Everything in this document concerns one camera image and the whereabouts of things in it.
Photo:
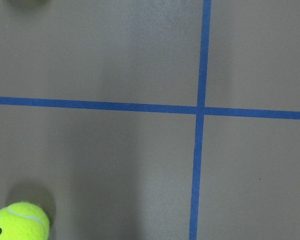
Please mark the yellow tennis ball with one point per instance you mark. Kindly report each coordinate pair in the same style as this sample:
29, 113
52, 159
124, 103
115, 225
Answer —
28, 3
23, 220

